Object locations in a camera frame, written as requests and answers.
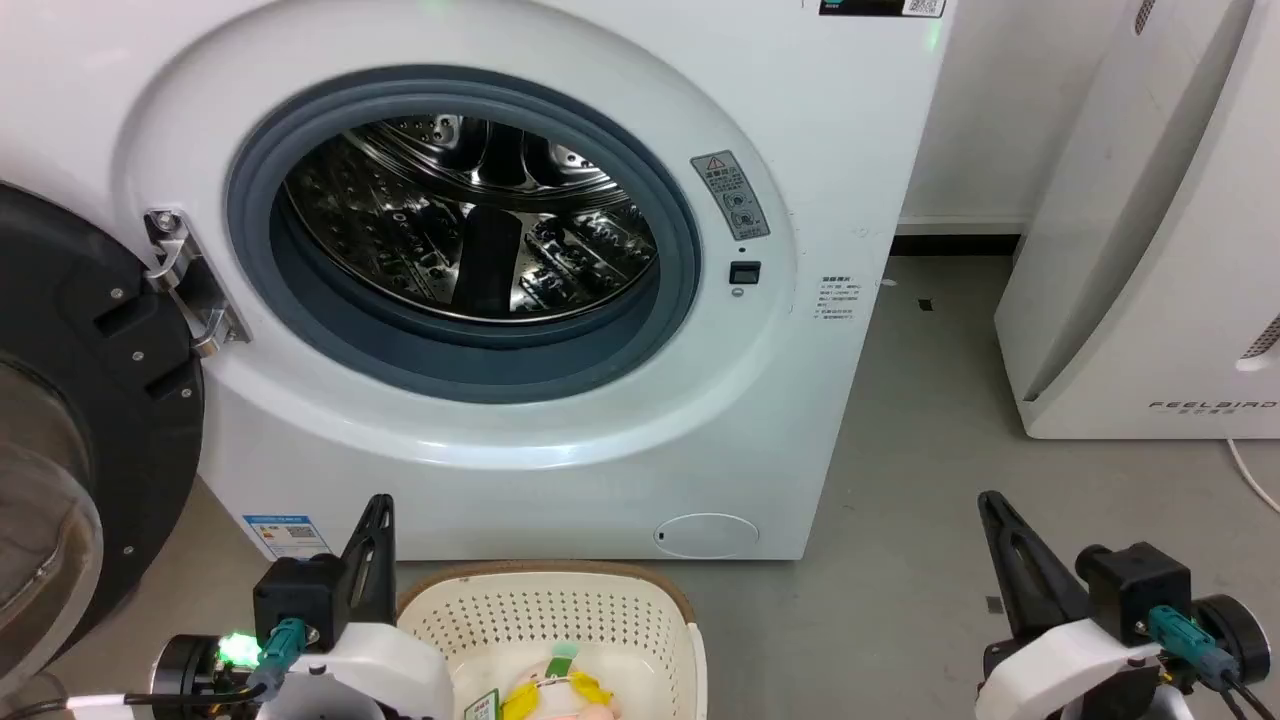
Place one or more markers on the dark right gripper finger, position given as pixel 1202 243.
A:
pixel 1045 595

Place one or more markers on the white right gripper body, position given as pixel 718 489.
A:
pixel 1060 670

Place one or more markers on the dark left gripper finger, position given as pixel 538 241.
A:
pixel 378 590

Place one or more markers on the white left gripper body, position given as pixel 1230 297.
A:
pixel 385 675

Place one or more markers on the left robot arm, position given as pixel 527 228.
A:
pixel 190 668

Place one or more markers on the yellow plush toy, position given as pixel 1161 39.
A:
pixel 565 698

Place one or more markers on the stainless steel washing machine drum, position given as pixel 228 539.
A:
pixel 400 230

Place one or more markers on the black round washer door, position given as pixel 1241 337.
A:
pixel 100 330

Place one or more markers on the blue energy label sticker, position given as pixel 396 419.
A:
pixel 287 537

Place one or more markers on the cream perforated laundry basket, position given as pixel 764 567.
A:
pixel 560 610

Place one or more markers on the grey rubber door gasket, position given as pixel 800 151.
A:
pixel 450 368

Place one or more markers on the round white filter cover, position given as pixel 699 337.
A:
pixel 707 535

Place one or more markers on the metal door hinge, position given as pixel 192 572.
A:
pixel 190 285

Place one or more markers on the white air purifier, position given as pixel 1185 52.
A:
pixel 1150 250

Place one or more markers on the white front-load washing machine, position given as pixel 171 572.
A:
pixel 850 150

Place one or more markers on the grey warning sticker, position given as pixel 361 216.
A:
pixel 733 195

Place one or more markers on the black QR code sticker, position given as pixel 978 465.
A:
pixel 870 6

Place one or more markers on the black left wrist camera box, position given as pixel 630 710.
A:
pixel 300 595

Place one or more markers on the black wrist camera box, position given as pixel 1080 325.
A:
pixel 300 595
pixel 1135 590

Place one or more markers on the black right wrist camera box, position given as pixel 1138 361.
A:
pixel 1135 590

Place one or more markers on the black wall baseboard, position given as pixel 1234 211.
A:
pixel 955 245

